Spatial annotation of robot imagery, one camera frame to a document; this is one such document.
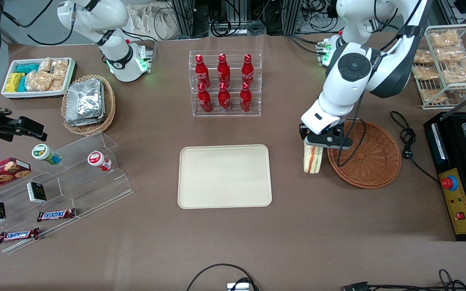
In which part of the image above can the white cloth bag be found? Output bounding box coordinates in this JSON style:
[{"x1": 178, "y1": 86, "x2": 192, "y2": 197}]
[{"x1": 127, "y1": 3, "x2": 178, "y2": 41}]

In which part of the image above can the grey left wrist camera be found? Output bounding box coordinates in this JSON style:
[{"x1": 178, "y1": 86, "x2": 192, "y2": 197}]
[{"x1": 305, "y1": 135, "x2": 354, "y2": 150}]

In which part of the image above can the stack of foil containers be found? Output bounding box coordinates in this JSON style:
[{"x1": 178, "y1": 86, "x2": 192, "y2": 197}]
[{"x1": 65, "y1": 79, "x2": 106, "y2": 127}]

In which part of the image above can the red tartan cookie box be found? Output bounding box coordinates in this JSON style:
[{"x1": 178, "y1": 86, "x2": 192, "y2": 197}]
[{"x1": 0, "y1": 157, "x2": 32, "y2": 198}]

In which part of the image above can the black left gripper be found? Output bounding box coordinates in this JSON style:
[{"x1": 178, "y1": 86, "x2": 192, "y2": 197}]
[{"x1": 299, "y1": 123, "x2": 345, "y2": 141}]

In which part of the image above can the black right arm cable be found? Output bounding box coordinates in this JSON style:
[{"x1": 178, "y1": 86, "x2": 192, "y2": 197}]
[{"x1": 0, "y1": 0, "x2": 76, "y2": 46}]

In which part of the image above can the yellow snack packet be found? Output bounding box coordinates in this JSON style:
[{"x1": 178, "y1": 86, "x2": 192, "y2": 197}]
[{"x1": 5, "y1": 73, "x2": 25, "y2": 93}]

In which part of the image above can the triangle sandwich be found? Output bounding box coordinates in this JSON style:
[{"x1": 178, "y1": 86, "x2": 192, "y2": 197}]
[{"x1": 303, "y1": 144, "x2": 324, "y2": 175}]

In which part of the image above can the green lid yogurt cup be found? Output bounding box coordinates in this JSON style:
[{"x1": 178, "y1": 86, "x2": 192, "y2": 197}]
[{"x1": 32, "y1": 143, "x2": 62, "y2": 165}]

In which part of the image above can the red lid yogurt cup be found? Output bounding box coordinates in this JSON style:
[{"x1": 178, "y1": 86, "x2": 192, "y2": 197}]
[{"x1": 87, "y1": 151, "x2": 112, "y2": 172}]

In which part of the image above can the beige plastic tray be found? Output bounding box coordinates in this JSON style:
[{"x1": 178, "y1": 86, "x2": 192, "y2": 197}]
[{"x1": 178, "y1": 144, "x2": 273, "y2": 209}]

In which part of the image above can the black connector with cable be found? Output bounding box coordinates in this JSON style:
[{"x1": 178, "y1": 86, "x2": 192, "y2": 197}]
[{"x1": 343, "y1": 269, "x2": 466, "y2": 291}]

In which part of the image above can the bagged fried snack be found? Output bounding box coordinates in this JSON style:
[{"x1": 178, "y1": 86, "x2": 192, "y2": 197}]
[
  {"x1": 442, "y1": 61, "x2": 466, "y2": 84},
  {"x1": 413, "y1": 65, "x2": 440, "y2": 81},
  {"x1": 430, "y1": 30, "x2": 460, "y2": 49},
  {"x1": 420, "y1": 88, "x2": 446, "y2": 104},
  {"x1": 435, "y1": 46, "x2": 466, "y2": 63},
  {"x1": 414, "y1": 49, "x2": 434, "y2": 65}
]

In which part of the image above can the round brown wicker basket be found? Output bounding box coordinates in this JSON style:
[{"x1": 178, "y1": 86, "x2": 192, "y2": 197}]
[{"x1": 327, "y1": 120, "x2": 402, "y2": 190}]

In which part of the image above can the clear acrylic stepped display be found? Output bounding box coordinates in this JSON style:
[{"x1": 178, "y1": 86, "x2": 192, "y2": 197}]
[{"x1": 0, "y1": 131, "x2": 134, "y2": 254}]

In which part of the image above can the black power cable with plug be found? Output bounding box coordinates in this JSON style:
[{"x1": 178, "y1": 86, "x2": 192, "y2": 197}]
[{"x1": 390, "y1": 111, "x2": 440, "y2": 183}]

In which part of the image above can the clear acrylic bottle rack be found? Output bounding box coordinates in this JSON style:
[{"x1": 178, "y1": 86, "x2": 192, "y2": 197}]
[{"x1": 189, "y1": 50, "x2": 262, "y2": 118}]

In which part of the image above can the snickers chocolate bar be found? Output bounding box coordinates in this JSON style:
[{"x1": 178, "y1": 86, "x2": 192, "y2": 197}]
[
  {"x1": 0, "y1": 228, "x2": 40, "y2": 244},
  {"x1": 37, "y1": 208, "x2": 76, "y2": 222}
]

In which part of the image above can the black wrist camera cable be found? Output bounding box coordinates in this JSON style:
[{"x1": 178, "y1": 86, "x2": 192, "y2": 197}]
[{"x1": 335, "y1": 79, "x2": 368, "y2": 167}]

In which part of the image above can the white wire rack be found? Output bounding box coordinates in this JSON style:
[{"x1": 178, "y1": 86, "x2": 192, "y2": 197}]
[{"x1": 413, "y1": 23, "x2": 466, "y2": 110}]

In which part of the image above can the white rectangular snack tray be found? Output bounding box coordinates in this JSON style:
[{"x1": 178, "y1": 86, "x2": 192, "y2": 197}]
[{"x1": 1, "y1": 57, "x2": 76, "y2": 99}]

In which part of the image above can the black machine with yellow panel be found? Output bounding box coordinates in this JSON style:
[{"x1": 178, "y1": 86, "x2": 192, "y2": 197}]
[{"x1": 423, "y1": 111, "x2": 466, "y2": 242}]

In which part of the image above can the black looped cable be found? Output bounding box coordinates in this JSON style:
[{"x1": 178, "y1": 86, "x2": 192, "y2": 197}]
[{"x1": 186, "y1": 264, "x2": 260, "y2": 291}]

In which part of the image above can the red cola bottle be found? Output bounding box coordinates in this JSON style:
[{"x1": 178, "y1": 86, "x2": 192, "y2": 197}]
[
  {"x1": 195, "y1": 55, "x2": 210, "y2": 87},
  {"x1": 197, "y1": 83, "x2": 212, "y2": 113},
  {"x1": 239, "y1": 82, "x2": 252, "y2": 112},
  {"x1": 241, "y1": 54, "x2": 254, "y2": 85},
  {"x1": 218, "y1": 82, "x2": 231, "y2": 112},
  {"x1": 217, "y1": 53, "x2": 231, "y2": 86}
]

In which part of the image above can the oval tan wicker basket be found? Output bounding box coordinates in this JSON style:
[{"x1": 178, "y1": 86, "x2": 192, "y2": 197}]
[{"x1": 61, "y1": 75, "x2": 116, "y2": 136}]

